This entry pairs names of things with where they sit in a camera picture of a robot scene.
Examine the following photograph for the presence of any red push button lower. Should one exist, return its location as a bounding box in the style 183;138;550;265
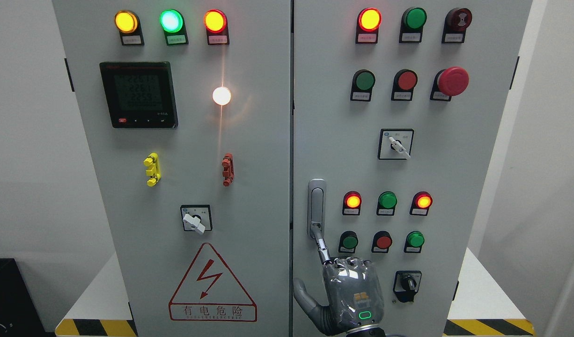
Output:
371;231;392;254

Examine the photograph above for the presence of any black selector knob switch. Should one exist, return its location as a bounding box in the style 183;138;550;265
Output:
392;271;422;303

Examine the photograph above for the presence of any yellow terminal clip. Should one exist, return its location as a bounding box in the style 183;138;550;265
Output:
143;152;161;187

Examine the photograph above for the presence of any green push button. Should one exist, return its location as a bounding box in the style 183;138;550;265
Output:
350;70;375;102
338;231;359;254
404;231;425;254

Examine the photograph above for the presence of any red emergency stop button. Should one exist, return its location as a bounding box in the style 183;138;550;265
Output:
430;66;470;102

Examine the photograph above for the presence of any red terminal clip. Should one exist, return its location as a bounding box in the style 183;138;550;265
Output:
221;152;235;186

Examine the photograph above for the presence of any grey robotic right hand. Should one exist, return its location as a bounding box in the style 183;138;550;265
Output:
293;233;385;336

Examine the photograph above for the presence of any red lit lamp middle left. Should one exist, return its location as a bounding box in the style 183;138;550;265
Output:
341;190;362;216

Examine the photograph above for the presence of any upper right rotary switch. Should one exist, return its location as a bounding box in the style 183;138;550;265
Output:
377;129;414;160

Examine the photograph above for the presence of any green push button lower right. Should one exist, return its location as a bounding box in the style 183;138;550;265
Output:
404;231;425;254

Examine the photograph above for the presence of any black box lower left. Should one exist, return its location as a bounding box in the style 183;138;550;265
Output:
0;258;46;337

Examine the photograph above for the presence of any red lit lamp left door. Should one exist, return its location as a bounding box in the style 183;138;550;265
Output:
203;9;230;45

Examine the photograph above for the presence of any left door rotary switch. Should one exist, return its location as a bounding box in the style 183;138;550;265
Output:
180;205;213;234

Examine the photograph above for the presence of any red lit lamp middle right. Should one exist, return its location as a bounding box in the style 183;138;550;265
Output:
409;190;433;216

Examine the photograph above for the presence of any black digital power meter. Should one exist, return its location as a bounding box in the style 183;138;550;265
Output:
99;61;178;129

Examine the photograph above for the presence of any green lit indicator lamp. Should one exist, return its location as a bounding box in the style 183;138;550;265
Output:
159;9;189;45

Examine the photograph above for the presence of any right cabinet door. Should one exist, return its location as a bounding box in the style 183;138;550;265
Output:
293;0;532;337

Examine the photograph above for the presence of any silver door handle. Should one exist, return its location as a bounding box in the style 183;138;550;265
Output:
308;178;326;240

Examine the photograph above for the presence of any yellow indicator lamp top left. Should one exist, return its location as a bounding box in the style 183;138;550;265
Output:
114;9;144;45

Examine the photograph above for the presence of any green push button lower left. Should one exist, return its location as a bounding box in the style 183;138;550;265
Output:
338;231;359;254

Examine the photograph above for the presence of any red lit lamp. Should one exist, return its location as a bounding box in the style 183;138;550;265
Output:
341;190;362;216
355;7;383;44
409;190;433;216

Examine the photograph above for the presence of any red high voltage warning sticker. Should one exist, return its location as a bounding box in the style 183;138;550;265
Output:
169;242;258;322

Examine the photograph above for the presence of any green lamp middle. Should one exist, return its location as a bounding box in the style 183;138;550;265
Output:
375;191;397;216

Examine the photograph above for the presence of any white platform with hazard stripes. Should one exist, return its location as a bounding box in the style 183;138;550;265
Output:
54;251;535;337

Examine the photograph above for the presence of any dark red buzzer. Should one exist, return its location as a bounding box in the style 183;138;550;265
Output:
442;7;472;44

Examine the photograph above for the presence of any green push button upper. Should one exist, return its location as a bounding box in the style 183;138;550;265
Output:
350;70;375;102

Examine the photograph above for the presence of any left cabinet door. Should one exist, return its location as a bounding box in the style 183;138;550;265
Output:
53;0;292;337

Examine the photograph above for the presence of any green lamp top right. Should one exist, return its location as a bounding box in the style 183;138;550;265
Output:
399;7;427;43

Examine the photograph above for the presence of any cabinet door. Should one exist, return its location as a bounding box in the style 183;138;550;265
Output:
293;0;532;337
53;0;292;337

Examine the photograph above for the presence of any red push button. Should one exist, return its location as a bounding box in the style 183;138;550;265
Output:
390;69;418;102
371;231;392;254

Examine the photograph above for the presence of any red push button upper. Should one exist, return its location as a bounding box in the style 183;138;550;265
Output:
390;69;418;102

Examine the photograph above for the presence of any red lit lamp top right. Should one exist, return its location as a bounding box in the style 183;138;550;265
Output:
355;7;383;44

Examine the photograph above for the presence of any white lit lamp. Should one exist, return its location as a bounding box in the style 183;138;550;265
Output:
212;86;232;106

